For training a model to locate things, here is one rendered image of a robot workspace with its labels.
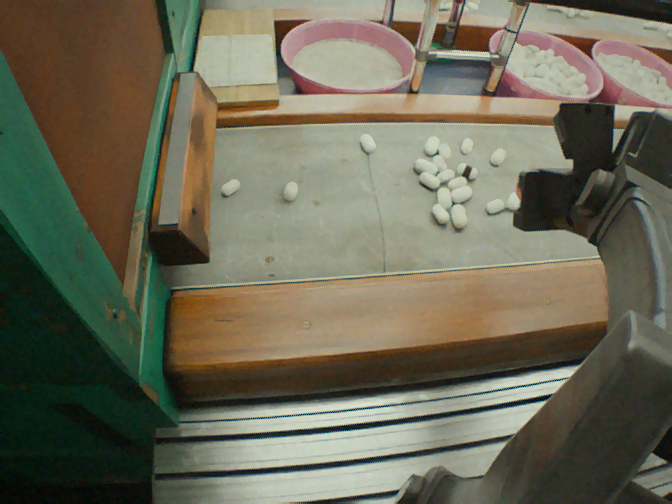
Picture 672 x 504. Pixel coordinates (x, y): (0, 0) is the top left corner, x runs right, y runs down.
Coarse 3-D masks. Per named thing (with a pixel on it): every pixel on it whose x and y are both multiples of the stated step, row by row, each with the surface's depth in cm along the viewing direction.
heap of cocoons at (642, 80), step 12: (600, 60) 101; (612, 60) 103; (624, 60) 104; (636, 60) 104; (612, 72) 98; (624, 72) 100; (636, 72) 101; (648, 72) 102; (660, 72) 102; (624, 84) 96; (636, 84) 97; (648, 84) 97; (660, 84) 101; (648, 96) 94; (660, 96) 95
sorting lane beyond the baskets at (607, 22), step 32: (224, 0) 101; (256, 0) 101; (288, 0) 102; (320, 0) 103; (352, 0) 105; (384, 0) 106; (416, 0) 108; (448, 0) 110; (480, 0) 112; (640, 32) 115
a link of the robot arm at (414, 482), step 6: (414, 474) 42; (408, 480) 43; (414, 480) 41; (420, 480) 41; (402, 486) 44; (408, 486) 41; (414, 486) 41; (420, 486) 41; (402, 492) 41; (408, 492) 40; (414, 492) 40; (420, 492) 40; (396, 498) 43; (402, 498) 40; (408, 498) 40; (414, 498) 40
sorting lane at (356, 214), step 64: (256, 128) 75; (320, 128) 76; (384, 128) 78; (448, 128) 79; (512, 128) 81; (256, 192) 67; (320, 192) 68; (384, 192) 69; (512, 192) 72; (256, 256) 61; (320, 256) 62; (384, 256) 63; (448, 256) 64; (512, 256) 65; (576, 256) 66
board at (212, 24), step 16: (208, 16) 89; (224, 16) 89; (240, 16) 90; (256, 16) 90; (272, 16) 90; (208, 32) 85; (224, 32) 86; (240, 32) 86; (256, 32) 86; (272, 32) 87; (224, 96) 74; (240, 96) 74; (256, 96) 74; (272, 96) 75
